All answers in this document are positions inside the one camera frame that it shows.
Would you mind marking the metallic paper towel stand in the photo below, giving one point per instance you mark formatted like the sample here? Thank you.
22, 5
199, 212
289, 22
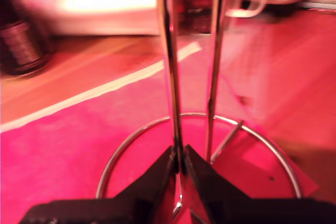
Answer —
168, 51

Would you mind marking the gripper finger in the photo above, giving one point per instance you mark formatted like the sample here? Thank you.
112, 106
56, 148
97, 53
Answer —
155, 182
207, 182

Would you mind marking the dark drink can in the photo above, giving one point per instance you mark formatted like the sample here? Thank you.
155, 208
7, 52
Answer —
21, 45

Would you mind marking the pink paper sheet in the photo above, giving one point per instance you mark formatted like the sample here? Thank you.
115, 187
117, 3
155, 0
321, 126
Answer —
65, 155

